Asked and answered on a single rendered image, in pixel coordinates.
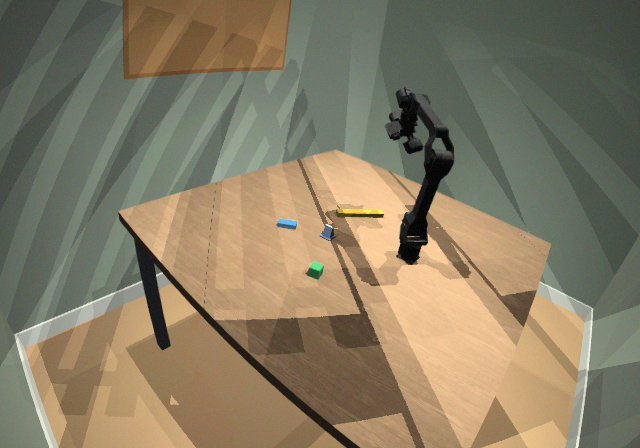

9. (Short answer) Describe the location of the light blue rectangular block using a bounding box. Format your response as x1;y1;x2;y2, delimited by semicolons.
277;218;297;230

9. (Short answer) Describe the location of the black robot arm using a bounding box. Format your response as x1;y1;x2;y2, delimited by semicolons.
385;86;455;265

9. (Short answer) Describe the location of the small green cube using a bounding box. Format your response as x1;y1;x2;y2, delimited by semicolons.
308;262;324;280

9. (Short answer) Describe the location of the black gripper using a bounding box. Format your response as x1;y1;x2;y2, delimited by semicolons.
389;110;423;154

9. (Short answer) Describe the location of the yellow bar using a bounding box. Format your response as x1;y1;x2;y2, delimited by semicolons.
336;209;384;218

